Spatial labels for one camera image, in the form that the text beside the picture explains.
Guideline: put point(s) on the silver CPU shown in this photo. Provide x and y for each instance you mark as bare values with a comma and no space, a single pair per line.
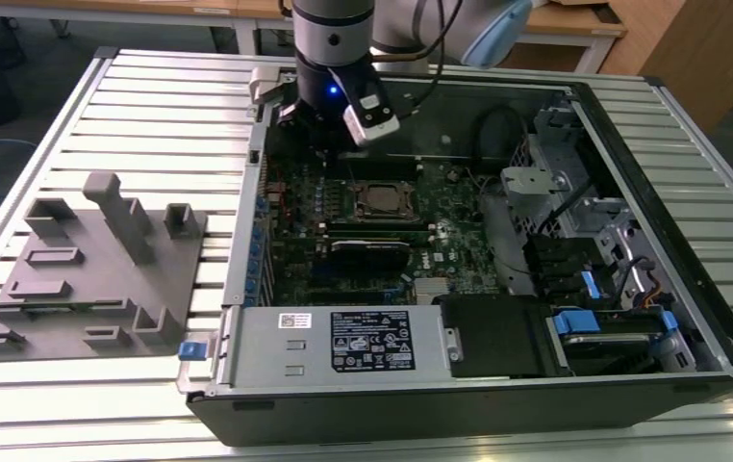
387,199

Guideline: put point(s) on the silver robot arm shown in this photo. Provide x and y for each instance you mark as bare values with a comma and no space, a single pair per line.
331,33

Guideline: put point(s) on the grey case latch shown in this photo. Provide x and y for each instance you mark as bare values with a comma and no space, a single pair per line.
263,84

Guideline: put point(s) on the black graphics card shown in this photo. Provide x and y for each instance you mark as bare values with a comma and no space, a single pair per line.
369,262

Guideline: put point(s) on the green motherboard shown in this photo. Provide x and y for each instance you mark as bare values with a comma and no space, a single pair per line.
463,240

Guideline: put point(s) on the metal drive cage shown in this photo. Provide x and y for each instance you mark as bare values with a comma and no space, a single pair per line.
555,154

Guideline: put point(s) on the wooden desk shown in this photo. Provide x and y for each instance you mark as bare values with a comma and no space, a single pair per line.
115,4
571,29

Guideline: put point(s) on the small silver heat sink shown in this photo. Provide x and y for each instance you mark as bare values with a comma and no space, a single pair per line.
433,286

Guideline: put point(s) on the black plastic disk bay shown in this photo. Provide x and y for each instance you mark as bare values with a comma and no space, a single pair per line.
559,264

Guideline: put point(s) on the grey parts rack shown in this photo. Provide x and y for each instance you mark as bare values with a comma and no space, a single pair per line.
103,289

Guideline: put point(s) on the grey power supply unit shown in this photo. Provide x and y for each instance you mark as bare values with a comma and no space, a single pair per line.
263,356

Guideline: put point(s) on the blue case latch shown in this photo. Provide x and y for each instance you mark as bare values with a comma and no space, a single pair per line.
192,351

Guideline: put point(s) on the blue plastic tab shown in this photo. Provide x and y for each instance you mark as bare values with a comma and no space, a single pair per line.
669,321
589,285

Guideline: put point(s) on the blue disk carrier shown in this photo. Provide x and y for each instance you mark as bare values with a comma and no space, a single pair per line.
575,321

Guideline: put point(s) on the wooden cabinet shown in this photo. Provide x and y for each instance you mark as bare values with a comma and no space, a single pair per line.
712,48

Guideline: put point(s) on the black PC case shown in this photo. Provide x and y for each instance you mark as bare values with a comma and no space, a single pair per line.
404,414

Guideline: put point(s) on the hard disk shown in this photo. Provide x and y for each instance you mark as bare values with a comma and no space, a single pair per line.
607,338

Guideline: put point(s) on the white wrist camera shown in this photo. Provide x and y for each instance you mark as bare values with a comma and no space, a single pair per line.
372,122

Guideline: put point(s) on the silver metal bracket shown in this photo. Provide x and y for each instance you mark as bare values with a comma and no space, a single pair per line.
527,182

